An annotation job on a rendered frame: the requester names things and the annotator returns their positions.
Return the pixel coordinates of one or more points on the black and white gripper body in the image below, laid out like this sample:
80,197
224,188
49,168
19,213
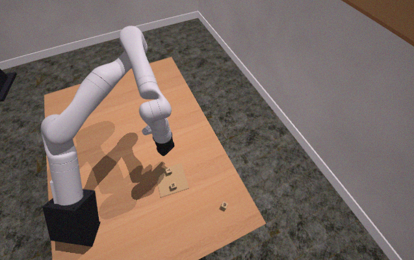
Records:
164,143

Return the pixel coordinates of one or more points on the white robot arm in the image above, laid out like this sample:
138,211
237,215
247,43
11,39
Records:
60,129

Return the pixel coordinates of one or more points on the tan square mat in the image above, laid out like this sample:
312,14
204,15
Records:
177,176

